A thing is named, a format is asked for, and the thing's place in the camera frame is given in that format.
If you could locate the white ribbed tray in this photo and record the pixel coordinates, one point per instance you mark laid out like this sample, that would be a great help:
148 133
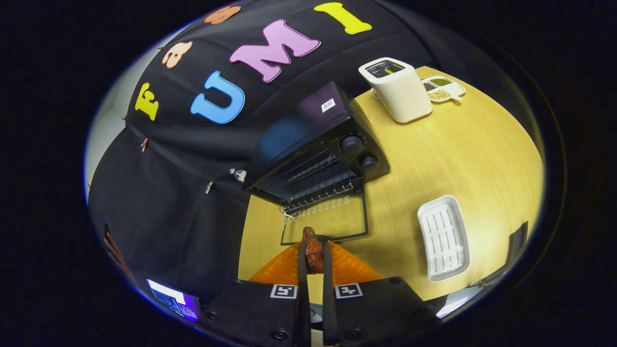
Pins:
443 238

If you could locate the brown roasted meat piece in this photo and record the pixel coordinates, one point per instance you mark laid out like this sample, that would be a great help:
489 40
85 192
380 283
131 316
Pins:
313 253

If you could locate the white toaster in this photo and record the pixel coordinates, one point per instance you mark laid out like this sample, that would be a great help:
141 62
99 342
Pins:
402 96

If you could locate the lit monitor screen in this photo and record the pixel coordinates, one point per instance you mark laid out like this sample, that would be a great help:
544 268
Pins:
176 301

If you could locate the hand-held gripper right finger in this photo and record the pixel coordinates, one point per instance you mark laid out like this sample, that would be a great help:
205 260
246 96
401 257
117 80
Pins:
376 313

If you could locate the red cloth clip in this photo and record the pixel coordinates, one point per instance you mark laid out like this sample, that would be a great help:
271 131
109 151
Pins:
144 144

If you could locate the white divided dish with beans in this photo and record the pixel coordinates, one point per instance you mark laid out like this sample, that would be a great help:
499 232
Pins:
439 94

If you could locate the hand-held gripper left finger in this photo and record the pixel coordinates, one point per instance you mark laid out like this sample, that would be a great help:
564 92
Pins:
255 313

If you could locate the silver cloth clip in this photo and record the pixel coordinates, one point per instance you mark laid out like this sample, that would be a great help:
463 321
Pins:
208 187

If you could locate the black toaster oven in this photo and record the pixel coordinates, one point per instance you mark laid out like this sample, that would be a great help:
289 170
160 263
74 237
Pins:
308 120

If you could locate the small clear plastic bottle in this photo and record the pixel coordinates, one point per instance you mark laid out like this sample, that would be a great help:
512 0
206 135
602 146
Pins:
238 175

